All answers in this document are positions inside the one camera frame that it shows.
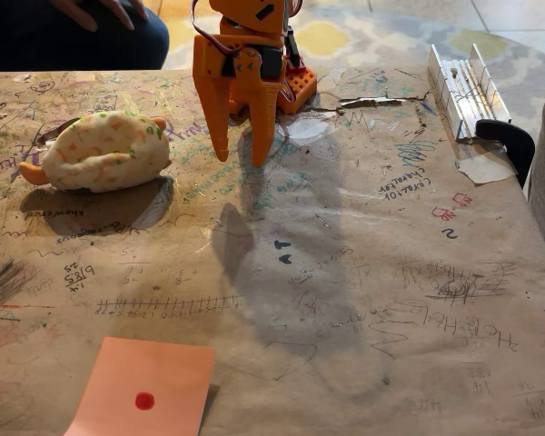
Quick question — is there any person's dark trouser leg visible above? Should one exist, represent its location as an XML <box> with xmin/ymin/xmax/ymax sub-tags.
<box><xmin>0</xmin><ymin>0</ymin><xmax>170</xmax><ymax>73</ymax></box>

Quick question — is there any cream spotted plush toy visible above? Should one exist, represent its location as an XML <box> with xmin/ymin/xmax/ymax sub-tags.
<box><xmin>18</xmin><ymin>110</ymin><xmax>173</xmax><ymax>193</ymax></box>

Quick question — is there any black clamp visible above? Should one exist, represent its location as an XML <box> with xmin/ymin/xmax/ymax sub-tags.
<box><xmin>474</xmin><ymin>119</ymin><xmax>537</xmax><ymax>190</ymax></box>

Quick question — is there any aluminium rail bracket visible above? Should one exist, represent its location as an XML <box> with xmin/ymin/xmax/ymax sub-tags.
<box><xmin>427</xmin><ymin>43</ymin><xmax>512</xmax><ymax>142</ymax></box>

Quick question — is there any person's hand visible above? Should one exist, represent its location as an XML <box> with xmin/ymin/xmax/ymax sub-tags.
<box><xmin>49</xmin><ymin>0</ymin><xmax>150</xmax><ymax>33</ymax></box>

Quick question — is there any pink paper with red dot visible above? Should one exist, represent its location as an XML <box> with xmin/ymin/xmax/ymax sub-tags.
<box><xmin>63</xmin><ymin>336</ymin><xmax>216</xmax><ymax>436</ymax></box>

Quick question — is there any brown scribbled paper table cover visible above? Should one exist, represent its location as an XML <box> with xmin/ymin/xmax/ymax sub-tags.
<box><xmin>0</xmin><ymin>66</ymin><xmax>545</xmax><ymax>436</ymax></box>

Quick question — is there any orange robot base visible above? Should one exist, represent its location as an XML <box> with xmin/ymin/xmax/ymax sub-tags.
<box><xmin>226</xmin><ymin>63</ymin><xmax>318</xmax><ymax>115</ymax></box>

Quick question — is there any patterned yellow grey rug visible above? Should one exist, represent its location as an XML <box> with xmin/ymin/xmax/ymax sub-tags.
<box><xmin>143</xmin><ymin>0</ymin><xmax>545</xmax><ymax>104</ymax></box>

